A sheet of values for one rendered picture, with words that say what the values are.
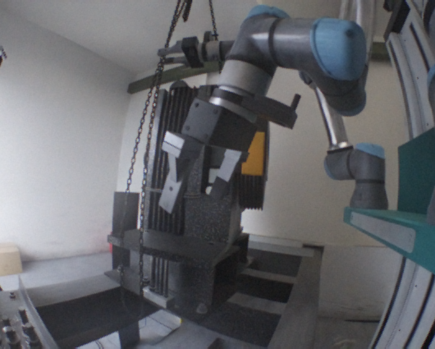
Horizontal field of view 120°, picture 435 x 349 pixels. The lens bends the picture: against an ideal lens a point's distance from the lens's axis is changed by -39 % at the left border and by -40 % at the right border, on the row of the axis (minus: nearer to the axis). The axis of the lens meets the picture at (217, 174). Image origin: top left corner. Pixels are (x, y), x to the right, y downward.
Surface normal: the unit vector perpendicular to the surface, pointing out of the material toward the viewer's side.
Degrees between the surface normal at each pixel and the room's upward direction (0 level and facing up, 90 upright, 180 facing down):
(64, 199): 90
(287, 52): 133
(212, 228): 90
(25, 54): 90
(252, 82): 111
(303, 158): 90
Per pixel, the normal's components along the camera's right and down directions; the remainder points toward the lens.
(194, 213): -0.26, -0.09
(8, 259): 0.93, 0.06
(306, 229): -0.47, -0.11
